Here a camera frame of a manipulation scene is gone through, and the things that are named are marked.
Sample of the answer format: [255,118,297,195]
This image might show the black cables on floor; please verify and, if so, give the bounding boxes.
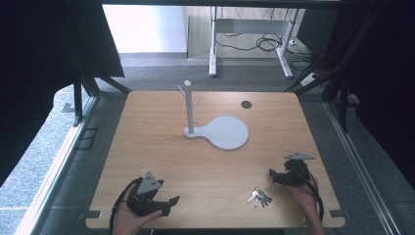
[215,30,316,71]

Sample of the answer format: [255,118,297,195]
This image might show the white key holder stand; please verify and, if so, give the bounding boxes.
[176,79,250,152]

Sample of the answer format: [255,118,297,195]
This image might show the silver bunch of keys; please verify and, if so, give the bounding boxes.
[246,186,274,210]

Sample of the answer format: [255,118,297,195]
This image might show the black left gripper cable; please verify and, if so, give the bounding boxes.
[109,177,143,235]

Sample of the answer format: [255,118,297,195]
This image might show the person's right hand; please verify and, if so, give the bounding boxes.
[286,177,323,220]

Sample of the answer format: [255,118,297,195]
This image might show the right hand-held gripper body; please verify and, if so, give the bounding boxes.
[276,152,316,188]

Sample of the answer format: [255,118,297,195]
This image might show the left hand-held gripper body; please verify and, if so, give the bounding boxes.
[126,170,172,218]

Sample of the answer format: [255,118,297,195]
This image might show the person's left hand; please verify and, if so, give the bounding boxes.
[112,184,163,235]

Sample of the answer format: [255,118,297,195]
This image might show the black curtain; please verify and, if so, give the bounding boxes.
[295,0,415,190]
[0,0,125,189]

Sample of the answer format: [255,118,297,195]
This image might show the white metal desk frame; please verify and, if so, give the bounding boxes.
[208,5,300,79]

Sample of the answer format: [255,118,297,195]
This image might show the white power strip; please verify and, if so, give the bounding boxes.
[299,71,320,87]

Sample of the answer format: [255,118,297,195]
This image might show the black metal frame strut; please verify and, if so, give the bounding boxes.
[71,55,132,127]
[284,6,383,133]

